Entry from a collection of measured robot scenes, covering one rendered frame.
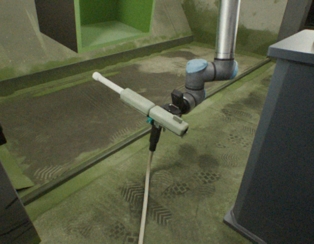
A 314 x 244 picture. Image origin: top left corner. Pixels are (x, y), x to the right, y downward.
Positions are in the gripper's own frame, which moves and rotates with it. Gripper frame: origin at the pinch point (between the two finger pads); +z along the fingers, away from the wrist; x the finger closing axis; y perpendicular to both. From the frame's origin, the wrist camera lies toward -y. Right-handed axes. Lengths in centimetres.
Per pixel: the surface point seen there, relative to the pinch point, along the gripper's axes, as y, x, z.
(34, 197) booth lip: 35, 25, 39
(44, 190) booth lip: 34, 24, 35
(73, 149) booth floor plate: 37, 36, 12
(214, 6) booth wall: -2, 84, -234
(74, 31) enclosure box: -11, 62, -11
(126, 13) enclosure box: -7, 83, -71
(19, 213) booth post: 17, 12, 48
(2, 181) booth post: 3, 15, 48
